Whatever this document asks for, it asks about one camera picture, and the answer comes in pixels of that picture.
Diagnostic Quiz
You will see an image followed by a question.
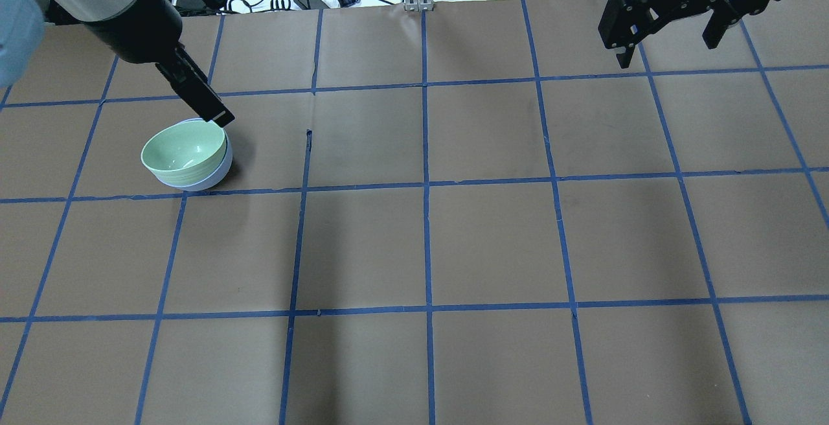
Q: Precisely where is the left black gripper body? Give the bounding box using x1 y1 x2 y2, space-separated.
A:
82 0 183 65

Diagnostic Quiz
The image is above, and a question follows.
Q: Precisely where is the green bowl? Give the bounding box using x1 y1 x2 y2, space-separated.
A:
141 122 229 185

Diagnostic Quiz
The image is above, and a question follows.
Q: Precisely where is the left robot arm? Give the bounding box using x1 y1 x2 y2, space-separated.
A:
1 0 234 127

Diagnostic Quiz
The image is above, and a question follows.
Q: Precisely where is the blue bowl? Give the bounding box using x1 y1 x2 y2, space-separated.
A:
154 118 233 192

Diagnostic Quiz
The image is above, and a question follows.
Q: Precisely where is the brown paper table mat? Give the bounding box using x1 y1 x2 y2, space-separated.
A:
2 0 828 424

